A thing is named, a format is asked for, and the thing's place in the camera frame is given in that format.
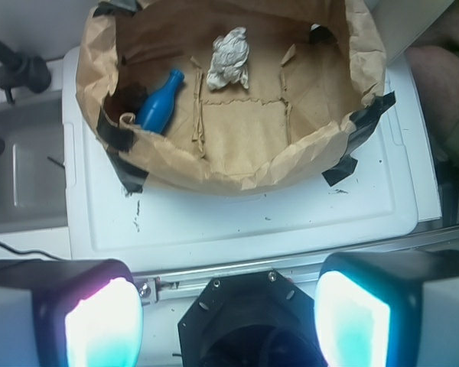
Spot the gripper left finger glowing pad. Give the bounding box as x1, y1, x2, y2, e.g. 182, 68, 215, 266
0, 259, 143, 366

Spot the black thin cable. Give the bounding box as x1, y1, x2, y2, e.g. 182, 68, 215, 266
0, 232, 58, 261

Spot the black faucet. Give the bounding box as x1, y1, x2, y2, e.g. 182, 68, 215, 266
0, 41, 51, 105

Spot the black octagonal mount plate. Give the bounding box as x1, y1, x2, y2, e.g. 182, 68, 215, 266
177, 270, 327, 366

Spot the grey sink basin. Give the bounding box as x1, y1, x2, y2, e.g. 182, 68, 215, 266
0, 92, 67, 233

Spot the black tape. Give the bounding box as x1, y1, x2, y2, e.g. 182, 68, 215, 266
96, 109, 148, 193
322, 92, 396, 187

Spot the black tape left lower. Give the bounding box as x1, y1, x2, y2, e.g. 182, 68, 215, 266
96, 109, 148, 193

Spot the black tape right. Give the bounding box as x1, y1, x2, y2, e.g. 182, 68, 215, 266
322, 92, 396, 187

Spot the brown paper bag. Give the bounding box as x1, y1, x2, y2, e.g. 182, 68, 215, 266
76, 1, 386, 195

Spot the white paper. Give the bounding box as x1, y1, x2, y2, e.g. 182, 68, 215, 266
206, 27, 250, 92

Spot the aluminium rail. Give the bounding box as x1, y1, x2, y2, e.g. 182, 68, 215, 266
133, 225, 459, 304

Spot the blue plastic bottle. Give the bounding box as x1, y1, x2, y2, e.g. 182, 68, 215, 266
135, 69, 184, 134

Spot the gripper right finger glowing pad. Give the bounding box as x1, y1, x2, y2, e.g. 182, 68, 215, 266
314, 250, 459, 366

